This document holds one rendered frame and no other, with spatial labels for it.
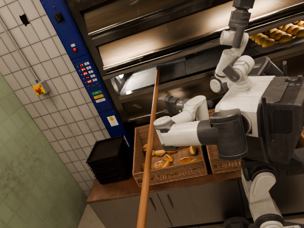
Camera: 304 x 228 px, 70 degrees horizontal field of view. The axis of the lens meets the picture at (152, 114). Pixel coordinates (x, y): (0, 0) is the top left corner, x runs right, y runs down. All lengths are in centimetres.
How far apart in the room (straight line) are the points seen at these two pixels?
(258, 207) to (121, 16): 146
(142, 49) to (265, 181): 119
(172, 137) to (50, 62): 142
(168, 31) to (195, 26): 19
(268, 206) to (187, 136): 67
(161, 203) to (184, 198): 19
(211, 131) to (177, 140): 14
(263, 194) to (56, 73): 171
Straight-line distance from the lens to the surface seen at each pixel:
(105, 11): 175
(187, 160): 179
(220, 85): 124
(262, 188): 114
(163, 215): 199
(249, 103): 82
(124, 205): 193
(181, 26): 170
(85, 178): 266
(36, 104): 226
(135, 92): 186
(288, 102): 81
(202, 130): 76
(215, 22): 170
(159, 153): 194
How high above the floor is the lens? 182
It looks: 27 degrees down
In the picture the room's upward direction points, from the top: 21 degrees counter-clockwise
